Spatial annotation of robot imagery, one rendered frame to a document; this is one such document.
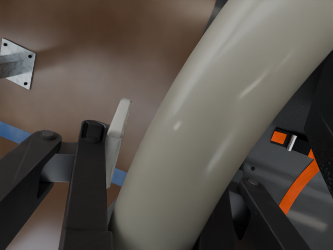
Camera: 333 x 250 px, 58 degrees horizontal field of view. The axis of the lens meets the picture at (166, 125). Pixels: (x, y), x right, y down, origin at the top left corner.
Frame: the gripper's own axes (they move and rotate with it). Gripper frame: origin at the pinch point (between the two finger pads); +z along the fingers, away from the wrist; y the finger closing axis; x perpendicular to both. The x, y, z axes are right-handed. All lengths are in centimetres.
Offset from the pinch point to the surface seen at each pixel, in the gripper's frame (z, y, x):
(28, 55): 137, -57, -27
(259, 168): 100, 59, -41
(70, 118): 133, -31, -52
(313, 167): 93, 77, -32
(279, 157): 98, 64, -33
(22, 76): 140, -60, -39
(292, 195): 95, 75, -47
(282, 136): 96, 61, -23
